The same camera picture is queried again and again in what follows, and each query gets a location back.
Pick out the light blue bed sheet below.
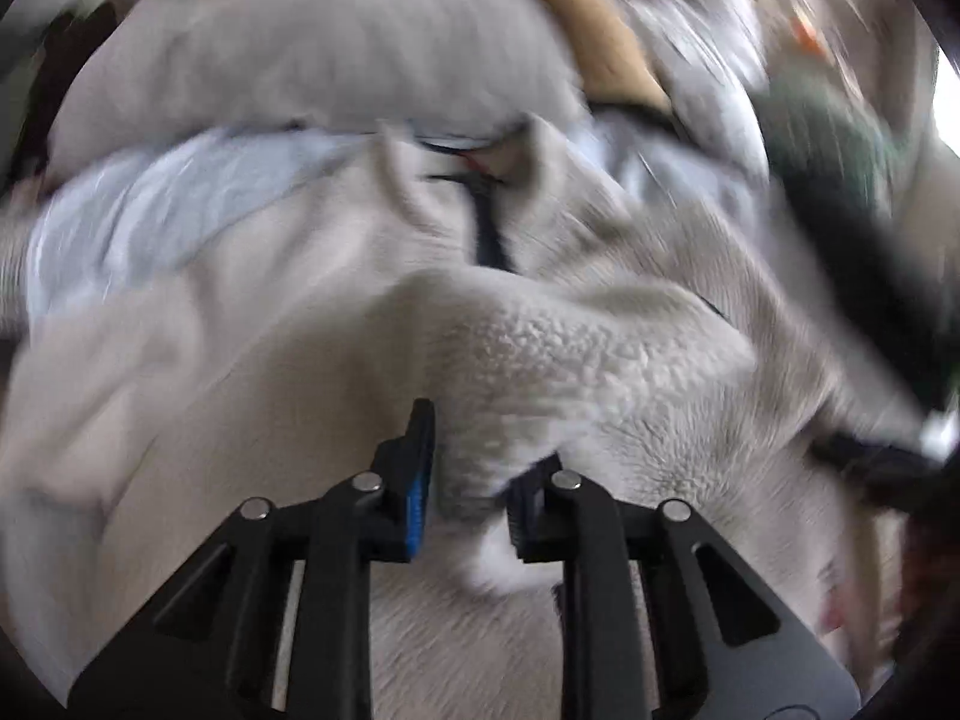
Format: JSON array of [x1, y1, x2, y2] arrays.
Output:
[[22, 124, 766, 316]]

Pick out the cream fleece jacket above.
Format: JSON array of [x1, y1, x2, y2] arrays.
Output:
[[0, 116, 923, 720]]

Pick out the black cloth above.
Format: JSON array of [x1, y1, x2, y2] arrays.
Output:
[[780, 165, 946, 413]]

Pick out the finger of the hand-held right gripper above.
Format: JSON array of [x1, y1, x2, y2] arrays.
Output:
[[808, 427, 942, 492]]

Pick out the bright window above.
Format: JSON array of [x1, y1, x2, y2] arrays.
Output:
[[934, 45, 960, 166]]

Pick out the green knitted cloth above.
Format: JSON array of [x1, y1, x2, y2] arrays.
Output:
[[765, 67, 908, 196]]

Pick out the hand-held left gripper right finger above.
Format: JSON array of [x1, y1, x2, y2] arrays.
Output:
[[508, 454, 860, 720]]

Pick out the tan plush blanket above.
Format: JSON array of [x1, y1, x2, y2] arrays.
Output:
[[202, 0, 676, 113]]

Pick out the white patterned cloth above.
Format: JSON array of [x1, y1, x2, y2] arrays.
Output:
[[622, 0, 773, 181]]

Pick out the grey pillow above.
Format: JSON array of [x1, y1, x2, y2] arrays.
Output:
[[45, 0, 593, 181]]

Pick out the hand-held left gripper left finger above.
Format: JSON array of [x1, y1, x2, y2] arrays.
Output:
[[71, 399, 437, 720]]

